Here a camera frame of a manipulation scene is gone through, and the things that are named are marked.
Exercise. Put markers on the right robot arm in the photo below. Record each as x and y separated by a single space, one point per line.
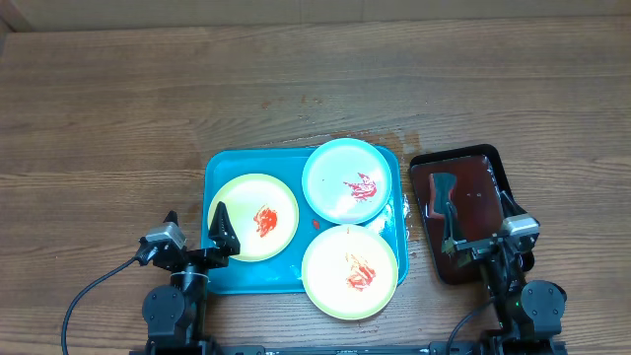
529 313

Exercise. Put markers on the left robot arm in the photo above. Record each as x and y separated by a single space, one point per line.
175 313

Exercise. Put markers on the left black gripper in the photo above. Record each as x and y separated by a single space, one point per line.
226 245

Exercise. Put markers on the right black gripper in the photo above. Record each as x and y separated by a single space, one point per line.
481 245

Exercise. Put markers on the teal plastic tray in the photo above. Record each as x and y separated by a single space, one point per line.
282 273

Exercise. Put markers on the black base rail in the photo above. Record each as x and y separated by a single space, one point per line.
433 348

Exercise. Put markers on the pink and green sponge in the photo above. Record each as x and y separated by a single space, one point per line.
442 186

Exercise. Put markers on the yellow plate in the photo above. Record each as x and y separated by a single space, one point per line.
349 272
263 211

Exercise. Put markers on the light blue plate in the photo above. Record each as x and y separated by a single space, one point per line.
347 181

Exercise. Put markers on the black water tray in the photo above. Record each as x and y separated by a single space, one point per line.
480 178

